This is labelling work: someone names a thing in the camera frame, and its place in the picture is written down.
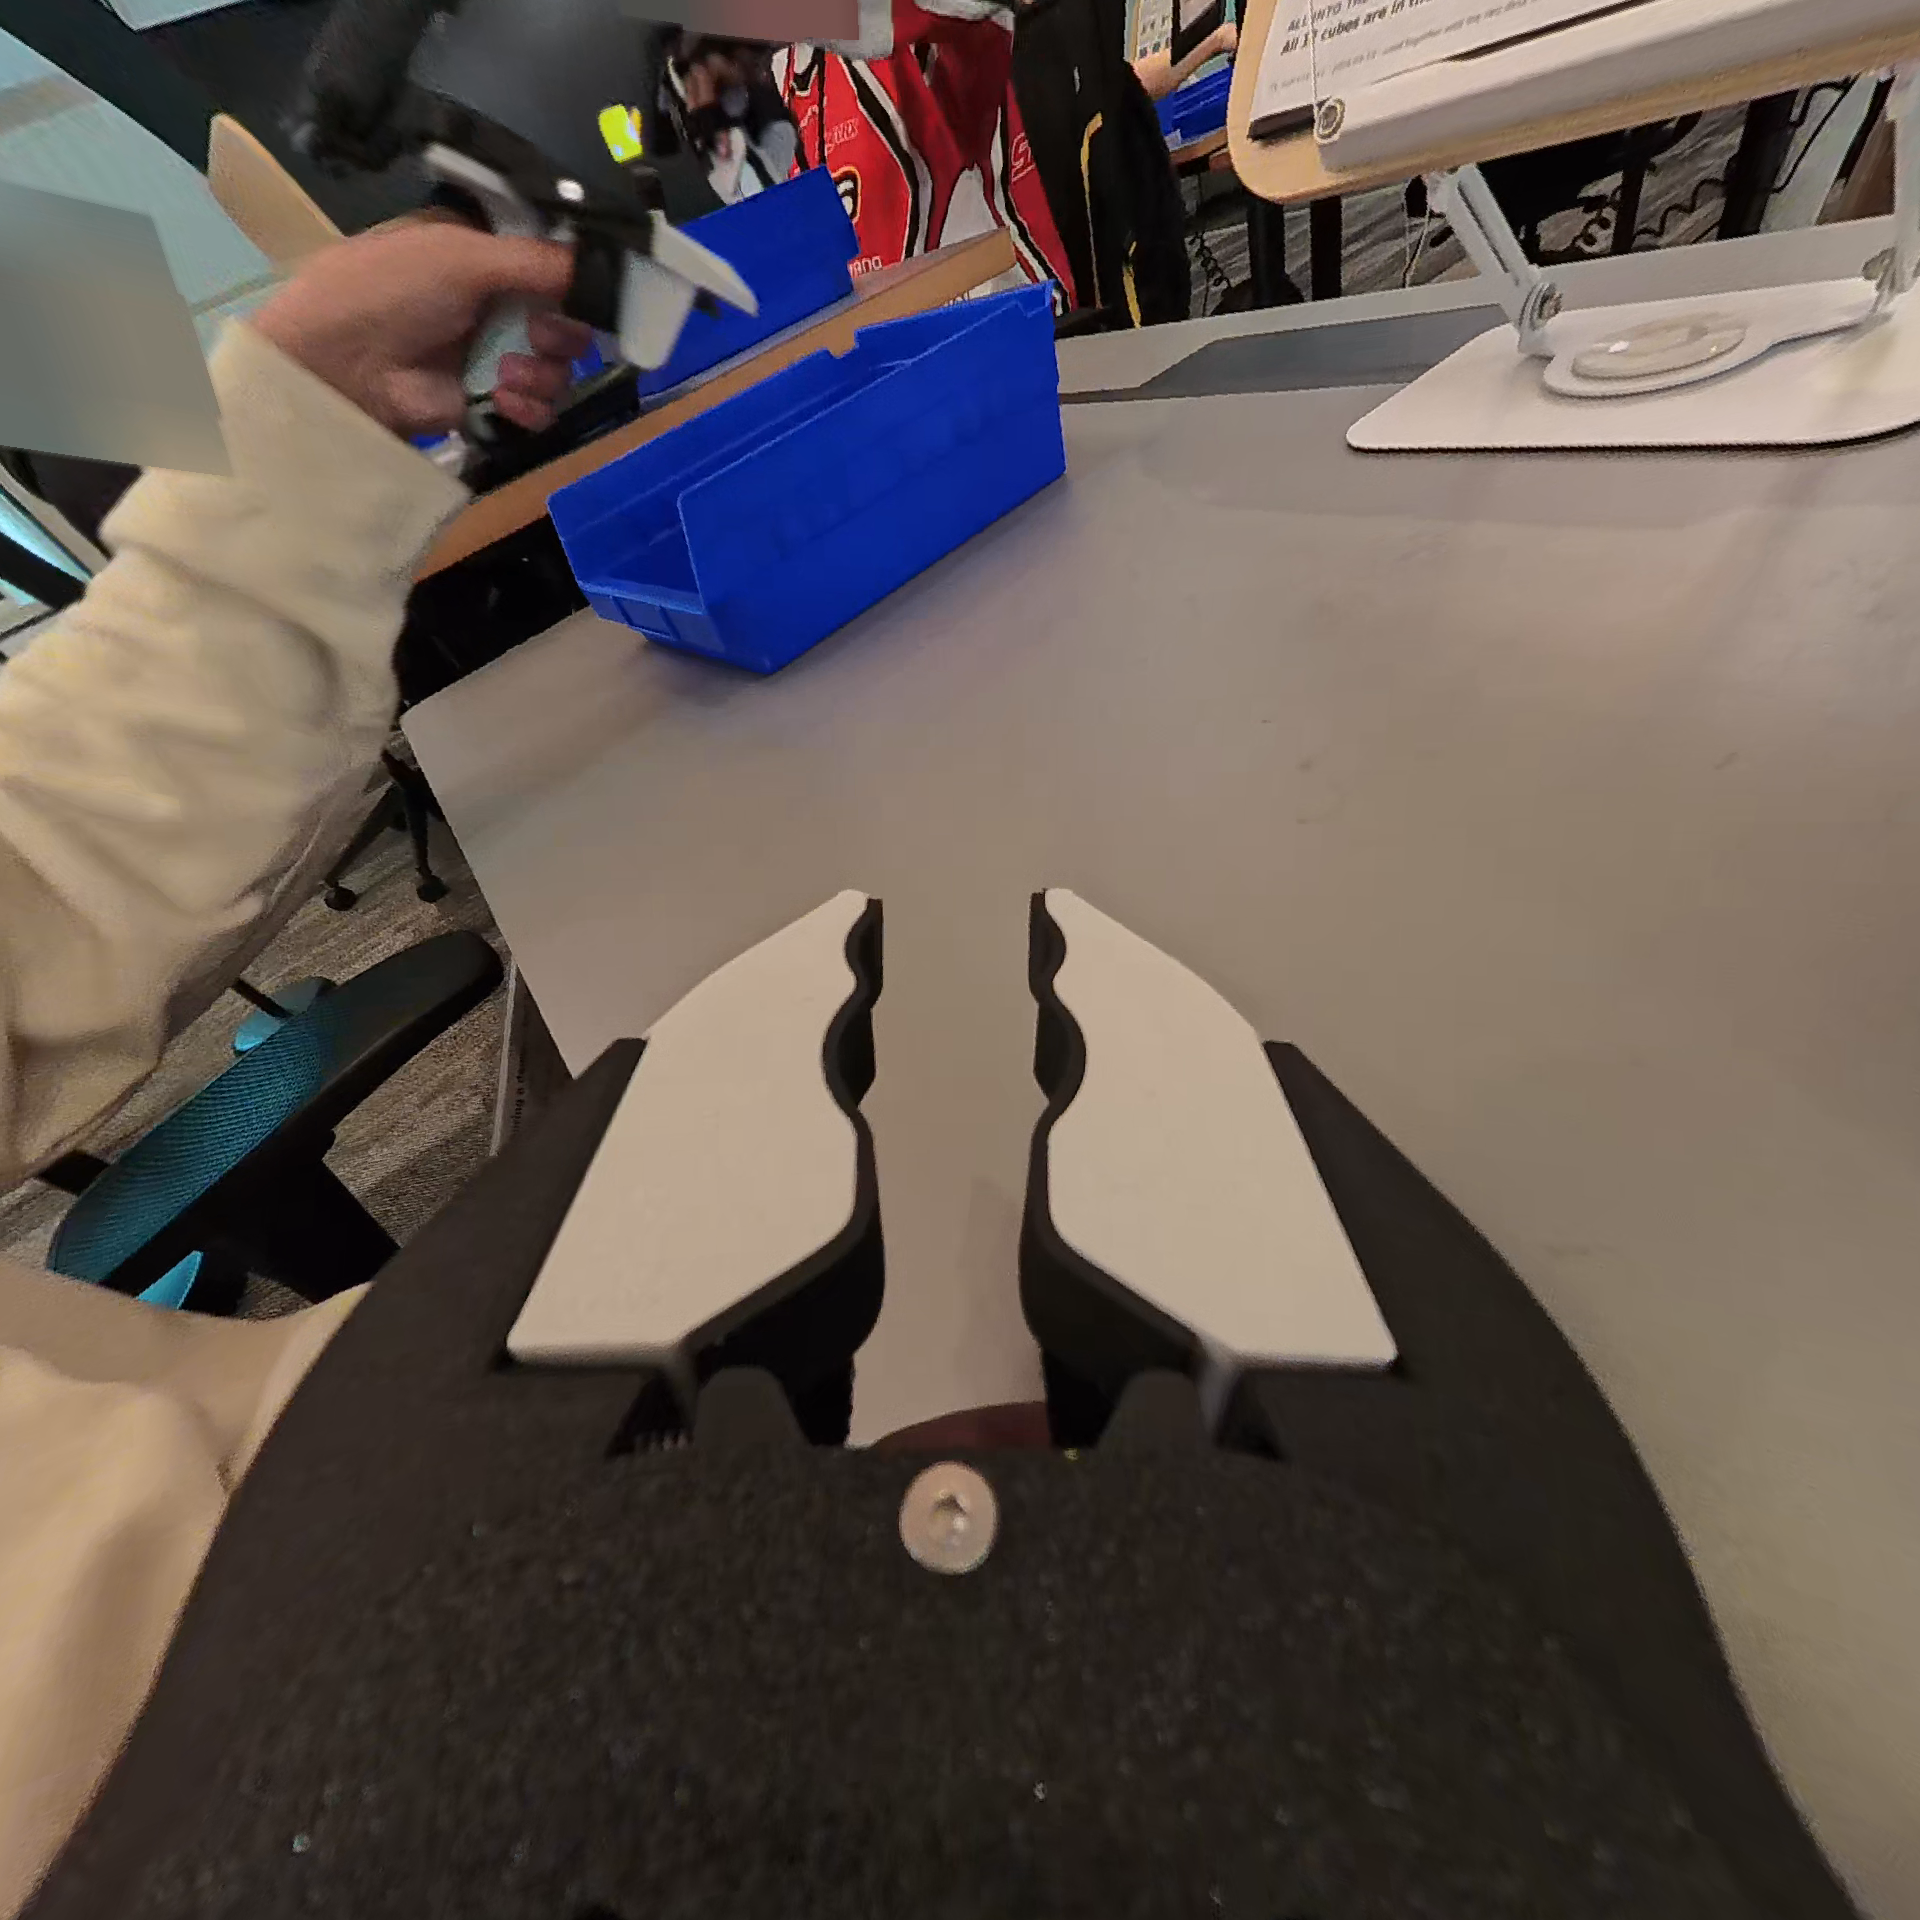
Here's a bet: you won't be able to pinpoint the black wall screen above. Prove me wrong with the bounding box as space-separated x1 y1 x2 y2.
31 0 692 225

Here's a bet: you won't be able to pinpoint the black office chair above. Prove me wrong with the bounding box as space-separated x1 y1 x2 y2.
322 742 452 912

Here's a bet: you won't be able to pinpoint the person's left forearm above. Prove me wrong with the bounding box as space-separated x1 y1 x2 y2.
0 321 474 1187

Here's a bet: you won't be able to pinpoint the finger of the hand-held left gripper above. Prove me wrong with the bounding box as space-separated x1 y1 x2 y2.
644 215 761 320
615 257 697 373

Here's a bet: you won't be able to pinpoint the person's left hand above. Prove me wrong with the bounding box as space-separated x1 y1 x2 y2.
247 216 601 440

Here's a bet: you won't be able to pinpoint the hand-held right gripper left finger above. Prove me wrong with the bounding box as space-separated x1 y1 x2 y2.
507 887 888 1448

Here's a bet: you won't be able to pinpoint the black jacket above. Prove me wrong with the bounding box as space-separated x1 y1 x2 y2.
1014 0 1193 325

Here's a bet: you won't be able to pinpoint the black framed marker sign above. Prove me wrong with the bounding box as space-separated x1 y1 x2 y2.
491 959 572 1164

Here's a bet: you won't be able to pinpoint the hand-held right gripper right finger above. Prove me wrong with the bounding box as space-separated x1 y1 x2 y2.
1020 885 1402 1448

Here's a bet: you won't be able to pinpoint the printed instruction sheet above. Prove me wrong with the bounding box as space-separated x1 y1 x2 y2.
1254 0 1654 136

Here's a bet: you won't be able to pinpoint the white folding stand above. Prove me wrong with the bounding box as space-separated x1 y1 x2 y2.
1347 0 1920 455

